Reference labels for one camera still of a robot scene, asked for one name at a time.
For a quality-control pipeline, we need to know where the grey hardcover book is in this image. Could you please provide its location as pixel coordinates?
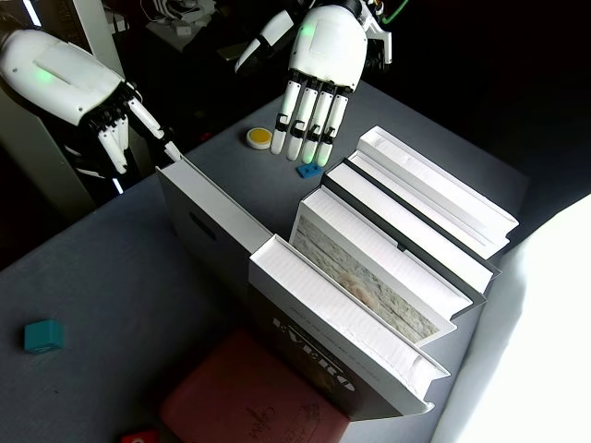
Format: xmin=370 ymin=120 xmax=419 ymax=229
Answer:
xmin=154 ymin=154 xmax=276 ymax=308

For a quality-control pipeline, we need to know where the white FASHIONINDIA book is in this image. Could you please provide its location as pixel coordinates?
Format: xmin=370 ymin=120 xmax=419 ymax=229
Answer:
xmin=356 ymin=125 xmax=521 ymax=245

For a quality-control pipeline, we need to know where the white 1000 book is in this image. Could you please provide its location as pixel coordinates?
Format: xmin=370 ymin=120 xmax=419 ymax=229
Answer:
xmin=344 ymin=150 xmax=512 ymax=262

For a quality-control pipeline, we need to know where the black The Most Excellent book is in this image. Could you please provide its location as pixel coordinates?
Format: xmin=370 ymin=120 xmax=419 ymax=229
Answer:
xmin=320 ymin=159 xmax=503 ymax=296

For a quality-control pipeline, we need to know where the maroon cloth-covered book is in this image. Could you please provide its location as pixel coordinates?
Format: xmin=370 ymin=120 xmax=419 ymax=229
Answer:
xmin=159 ymin=328 xmax=352 ymax=443

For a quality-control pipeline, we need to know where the white light bar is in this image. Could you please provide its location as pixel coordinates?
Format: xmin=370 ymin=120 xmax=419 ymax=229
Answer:
xmin=22 ymin=0 xmax=43 ymax=28

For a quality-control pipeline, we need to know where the beige cabinet panel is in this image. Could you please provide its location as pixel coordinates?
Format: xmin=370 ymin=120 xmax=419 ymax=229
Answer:
xmin=0 ymin=87 xmax=96 ymax=222

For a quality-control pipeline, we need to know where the grey tablecloth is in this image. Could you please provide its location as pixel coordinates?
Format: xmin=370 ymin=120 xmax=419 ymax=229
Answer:
xmin=0 ymin=80 xmax=532 ymax=443

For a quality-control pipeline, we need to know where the teal cube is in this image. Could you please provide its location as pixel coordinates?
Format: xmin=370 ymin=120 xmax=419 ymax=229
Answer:
xmin=23 ymin=318 xmax=65 ymax=355

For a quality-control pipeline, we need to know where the red box with white print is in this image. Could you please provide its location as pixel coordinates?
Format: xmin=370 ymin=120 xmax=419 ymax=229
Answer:
xmin=120 ymin=429 xmax=162 ymax=443

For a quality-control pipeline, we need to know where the green cable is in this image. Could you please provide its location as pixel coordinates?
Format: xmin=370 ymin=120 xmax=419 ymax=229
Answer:
xmin=381 ymin=0 xmax=411 ymax=24

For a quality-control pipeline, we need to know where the yellow disc in white ring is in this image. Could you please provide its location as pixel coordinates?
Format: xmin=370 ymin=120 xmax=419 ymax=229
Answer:
xmin=245 ymin=126 xmax=273 ymax=151

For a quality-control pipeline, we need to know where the white frame post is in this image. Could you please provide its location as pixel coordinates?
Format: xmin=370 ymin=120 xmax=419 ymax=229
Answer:
xmin=72 ymin=0 xmax=127 ymax=78

